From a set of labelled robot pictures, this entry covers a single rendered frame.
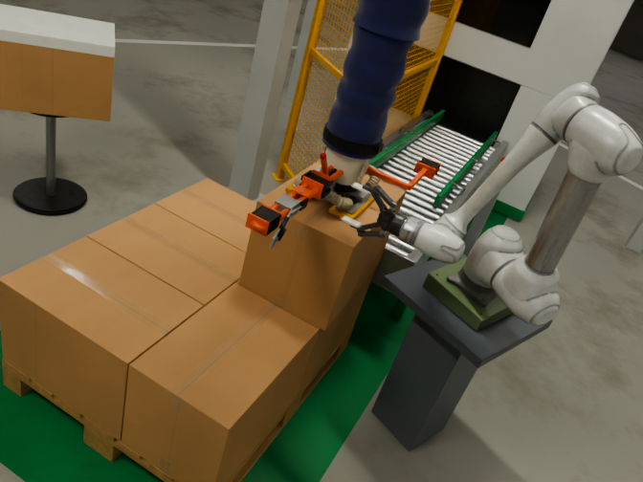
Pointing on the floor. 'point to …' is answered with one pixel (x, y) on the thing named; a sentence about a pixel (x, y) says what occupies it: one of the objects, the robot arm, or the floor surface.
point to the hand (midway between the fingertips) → (350, 202)
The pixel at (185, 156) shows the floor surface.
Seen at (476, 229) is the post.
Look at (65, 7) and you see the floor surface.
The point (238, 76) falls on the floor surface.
